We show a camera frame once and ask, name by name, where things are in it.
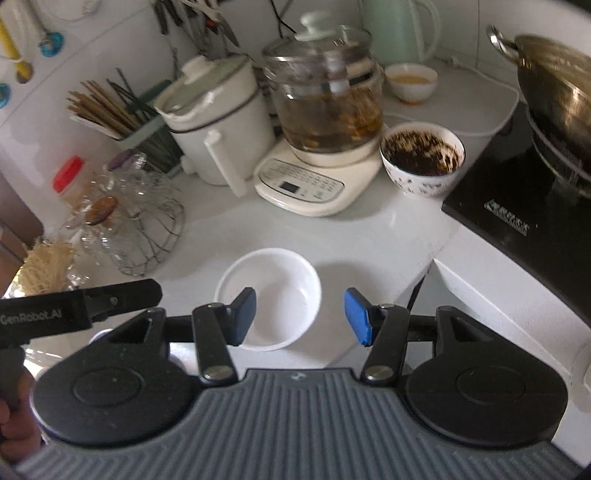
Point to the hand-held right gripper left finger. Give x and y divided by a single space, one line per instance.
244 318

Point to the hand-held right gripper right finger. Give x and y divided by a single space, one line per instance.
358 318

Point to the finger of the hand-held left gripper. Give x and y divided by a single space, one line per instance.
129 295

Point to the person's left hand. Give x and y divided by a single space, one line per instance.
21 429

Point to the bundle of dried noodles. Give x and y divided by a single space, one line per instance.
46 267

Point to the red-lidded plastic jar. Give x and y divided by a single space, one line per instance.
69 173

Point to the cream kettle base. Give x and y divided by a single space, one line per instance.
300 189

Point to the patterned bowl with brown residue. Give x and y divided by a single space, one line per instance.
415 180

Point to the chopstick holder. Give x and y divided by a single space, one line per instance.
99 127

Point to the bundle of chopsticks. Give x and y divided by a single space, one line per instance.
101 108

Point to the black induction cooktop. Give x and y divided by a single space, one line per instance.
508 184

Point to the white electric pot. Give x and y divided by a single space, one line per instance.
217 110

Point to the glass health kettle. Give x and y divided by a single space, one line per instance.
323 92

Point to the small bowl with sauce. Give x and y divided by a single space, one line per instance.
411 92

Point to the hanging dark kitchen utensils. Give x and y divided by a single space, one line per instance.
203 23

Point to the pale green electric kettle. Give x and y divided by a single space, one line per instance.
392 32

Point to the steel wok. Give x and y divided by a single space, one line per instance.
554 92

